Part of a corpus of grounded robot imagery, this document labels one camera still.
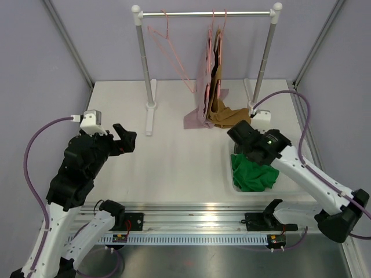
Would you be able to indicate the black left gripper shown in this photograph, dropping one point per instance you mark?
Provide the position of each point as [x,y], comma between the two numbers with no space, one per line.
[127,139]

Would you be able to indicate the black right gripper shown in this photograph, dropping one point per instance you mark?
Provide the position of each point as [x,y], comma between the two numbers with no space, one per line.
[264,133]

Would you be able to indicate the green tank top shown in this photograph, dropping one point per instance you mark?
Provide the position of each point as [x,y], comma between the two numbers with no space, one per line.
[250,177]

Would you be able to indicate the pink tank top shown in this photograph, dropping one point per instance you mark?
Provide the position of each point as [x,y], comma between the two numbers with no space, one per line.
[211,114]

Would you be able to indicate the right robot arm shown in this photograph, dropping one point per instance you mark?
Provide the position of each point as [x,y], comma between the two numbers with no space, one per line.
[338,208]

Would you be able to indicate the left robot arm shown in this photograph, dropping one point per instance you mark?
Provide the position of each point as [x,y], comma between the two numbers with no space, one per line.
[53,255]

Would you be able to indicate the pink hanger with brown top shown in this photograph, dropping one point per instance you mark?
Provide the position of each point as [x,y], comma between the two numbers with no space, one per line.
[218,52]

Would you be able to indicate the white plastic basket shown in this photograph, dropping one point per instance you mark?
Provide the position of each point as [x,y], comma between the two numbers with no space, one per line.
[283,186]

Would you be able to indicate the white clothes rack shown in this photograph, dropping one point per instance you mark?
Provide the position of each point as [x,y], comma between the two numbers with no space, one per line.
[151,84]

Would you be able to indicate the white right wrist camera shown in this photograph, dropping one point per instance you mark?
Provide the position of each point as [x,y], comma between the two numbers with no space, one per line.
[261,120]

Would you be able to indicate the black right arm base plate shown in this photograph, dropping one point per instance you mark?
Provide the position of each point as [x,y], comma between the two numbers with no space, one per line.
[261,222]

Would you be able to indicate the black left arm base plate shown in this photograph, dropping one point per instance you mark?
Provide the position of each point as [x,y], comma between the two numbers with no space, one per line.
[129,222]

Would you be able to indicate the aluminium mounting rail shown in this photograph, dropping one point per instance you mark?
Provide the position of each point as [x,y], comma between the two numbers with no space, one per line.
[177,217]

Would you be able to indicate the white slotted cable duct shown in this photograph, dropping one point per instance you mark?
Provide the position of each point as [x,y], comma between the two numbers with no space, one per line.
[186,240]

